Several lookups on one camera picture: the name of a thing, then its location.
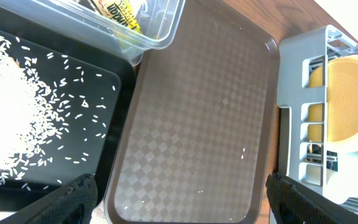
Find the black waste tray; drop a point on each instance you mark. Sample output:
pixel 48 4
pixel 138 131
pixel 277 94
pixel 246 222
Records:
pixel 12 198

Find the grey dishwasher rack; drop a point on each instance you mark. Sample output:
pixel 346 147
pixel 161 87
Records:
pixel 302 96

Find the yellow plate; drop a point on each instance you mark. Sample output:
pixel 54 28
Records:
pixel 342 101

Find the cream white cup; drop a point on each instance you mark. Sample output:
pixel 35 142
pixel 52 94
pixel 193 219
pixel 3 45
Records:
pixel 342 183

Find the clear plastic bin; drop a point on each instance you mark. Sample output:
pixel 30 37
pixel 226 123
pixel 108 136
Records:
pixel 81 21

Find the pile of rice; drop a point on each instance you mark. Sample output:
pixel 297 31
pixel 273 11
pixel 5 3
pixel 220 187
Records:
pixel 54 114

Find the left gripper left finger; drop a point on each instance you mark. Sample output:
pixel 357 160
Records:
pixel 72 203

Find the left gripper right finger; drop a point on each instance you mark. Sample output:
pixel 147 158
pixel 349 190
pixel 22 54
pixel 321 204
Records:
pixel 292 202

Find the green orange snack wrapper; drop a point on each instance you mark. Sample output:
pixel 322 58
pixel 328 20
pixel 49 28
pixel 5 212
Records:
pixel 119 11

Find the brown serving tray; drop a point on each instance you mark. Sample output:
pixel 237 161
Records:
pixel 197 137

